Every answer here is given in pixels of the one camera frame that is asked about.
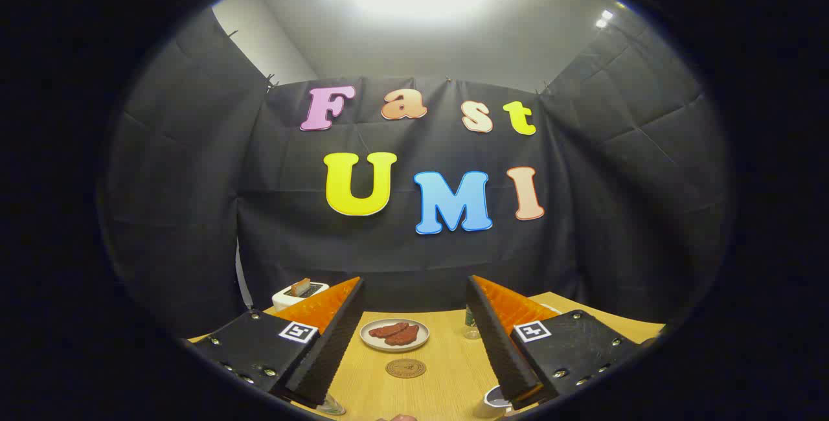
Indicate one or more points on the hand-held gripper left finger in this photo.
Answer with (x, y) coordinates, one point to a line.
(337, 350)

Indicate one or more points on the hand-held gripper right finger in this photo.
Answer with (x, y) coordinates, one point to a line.
(495, 343)

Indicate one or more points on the white juice bottle green label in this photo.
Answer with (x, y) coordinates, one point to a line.
(331, 406)

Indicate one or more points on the round brown coaster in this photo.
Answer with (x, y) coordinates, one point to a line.
(406, 368)

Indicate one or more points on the clear plastic water bottle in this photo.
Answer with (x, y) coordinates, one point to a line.
(471, 325)

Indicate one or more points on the wooden table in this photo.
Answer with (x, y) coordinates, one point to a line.
(447, 359)

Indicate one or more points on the brown meat slice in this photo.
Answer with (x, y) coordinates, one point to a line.
(405, 337)
(387, 329)

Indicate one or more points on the toast slice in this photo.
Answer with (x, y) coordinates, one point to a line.
(300, 287)

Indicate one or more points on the white toaster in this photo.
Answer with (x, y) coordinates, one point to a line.
(285, 298)

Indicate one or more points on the white plate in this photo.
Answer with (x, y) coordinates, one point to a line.
(418, 343)

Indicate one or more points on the black backdrop cloth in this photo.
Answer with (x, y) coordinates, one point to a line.
(453, 252)

